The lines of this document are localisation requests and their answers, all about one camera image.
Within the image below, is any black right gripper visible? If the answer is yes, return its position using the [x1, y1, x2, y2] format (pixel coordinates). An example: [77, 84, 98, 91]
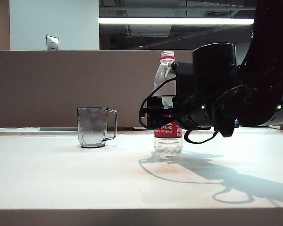
[147, 95, 192, 130]

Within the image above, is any clear water bottle red label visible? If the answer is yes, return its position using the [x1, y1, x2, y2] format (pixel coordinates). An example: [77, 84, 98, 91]
[153, 50, 184, 158]

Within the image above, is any clear grey plastic mug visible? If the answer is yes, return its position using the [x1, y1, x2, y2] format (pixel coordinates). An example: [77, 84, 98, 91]
[77, 107, 119, 148]

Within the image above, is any long ceiling light strip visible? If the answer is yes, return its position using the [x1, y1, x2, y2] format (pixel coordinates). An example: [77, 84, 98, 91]
[98, 17, 255, 25]

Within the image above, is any wide brown desk partition panel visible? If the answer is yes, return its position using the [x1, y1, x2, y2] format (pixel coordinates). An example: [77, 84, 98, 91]
[0, 50, 196, 129]

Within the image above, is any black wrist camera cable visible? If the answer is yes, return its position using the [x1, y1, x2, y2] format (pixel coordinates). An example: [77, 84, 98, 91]
[138, 79, 220, 145]

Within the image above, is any grey desk cable slot cover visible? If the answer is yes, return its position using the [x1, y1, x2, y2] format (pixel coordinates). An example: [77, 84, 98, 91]
[40, 127, 79, 132]

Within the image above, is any metal wall switch plate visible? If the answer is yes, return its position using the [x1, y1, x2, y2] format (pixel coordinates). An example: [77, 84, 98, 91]
[46, 35, 60, 51]

